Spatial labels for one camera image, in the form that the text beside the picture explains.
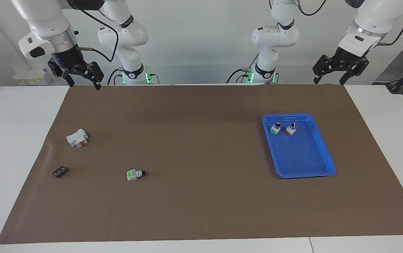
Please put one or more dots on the green base rotary switch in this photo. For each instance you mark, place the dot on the green base rotary switch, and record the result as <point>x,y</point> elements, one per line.
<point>133,174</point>
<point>275,129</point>

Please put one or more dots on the brown table mat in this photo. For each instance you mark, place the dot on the brown table mat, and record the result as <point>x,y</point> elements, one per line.
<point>201,196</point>

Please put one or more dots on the white background box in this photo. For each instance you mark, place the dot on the white background box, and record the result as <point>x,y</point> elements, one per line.
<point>29,76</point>

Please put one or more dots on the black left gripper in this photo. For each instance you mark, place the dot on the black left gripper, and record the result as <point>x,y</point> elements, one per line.
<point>349,58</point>

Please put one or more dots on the blue plastic tray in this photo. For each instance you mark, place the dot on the blue plastic tray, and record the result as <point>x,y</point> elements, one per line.
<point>303,158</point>

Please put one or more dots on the small dark terminal block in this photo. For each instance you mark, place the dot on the small dark terminal block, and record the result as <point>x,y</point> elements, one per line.
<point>59,172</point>

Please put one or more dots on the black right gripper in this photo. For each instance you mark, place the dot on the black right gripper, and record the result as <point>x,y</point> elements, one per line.
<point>66,58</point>

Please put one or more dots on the red base rotary switch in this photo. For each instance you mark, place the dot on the red base rotary switch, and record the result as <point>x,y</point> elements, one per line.
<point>290,130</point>

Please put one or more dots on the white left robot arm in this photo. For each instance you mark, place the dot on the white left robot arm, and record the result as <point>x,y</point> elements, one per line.
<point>275,37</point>

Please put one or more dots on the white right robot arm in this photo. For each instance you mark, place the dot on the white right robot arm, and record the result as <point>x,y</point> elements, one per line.
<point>124,35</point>

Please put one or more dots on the white red circuit breaker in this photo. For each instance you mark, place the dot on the white red circuit breaker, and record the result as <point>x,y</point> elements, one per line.
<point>76,138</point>

